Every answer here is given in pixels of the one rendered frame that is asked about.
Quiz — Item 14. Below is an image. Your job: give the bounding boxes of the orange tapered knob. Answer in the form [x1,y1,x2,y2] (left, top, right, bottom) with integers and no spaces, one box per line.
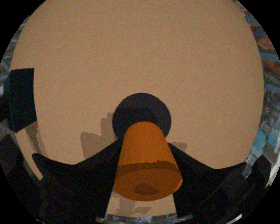
[113,121,183,201]

